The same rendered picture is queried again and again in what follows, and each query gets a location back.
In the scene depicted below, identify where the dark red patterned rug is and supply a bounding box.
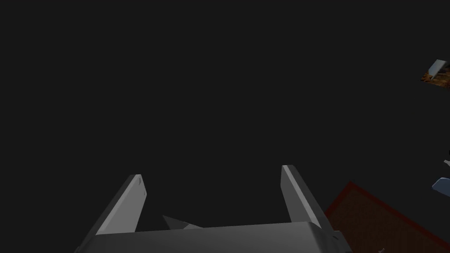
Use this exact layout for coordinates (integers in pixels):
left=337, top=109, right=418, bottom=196
left=324, top=181, right=450, bottom=253

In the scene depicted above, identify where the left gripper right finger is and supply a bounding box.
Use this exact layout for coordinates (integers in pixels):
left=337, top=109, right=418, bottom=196
left=280, top=164, right=334, bottom=232

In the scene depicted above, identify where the pale blue rounded object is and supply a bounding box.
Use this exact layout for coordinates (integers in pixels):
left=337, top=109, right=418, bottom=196
left=432, top=177, right=450, bottom=197

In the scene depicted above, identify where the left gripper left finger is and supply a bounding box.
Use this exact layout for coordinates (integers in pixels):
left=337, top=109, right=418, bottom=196
left=85, top=173, right=147, bottom=236

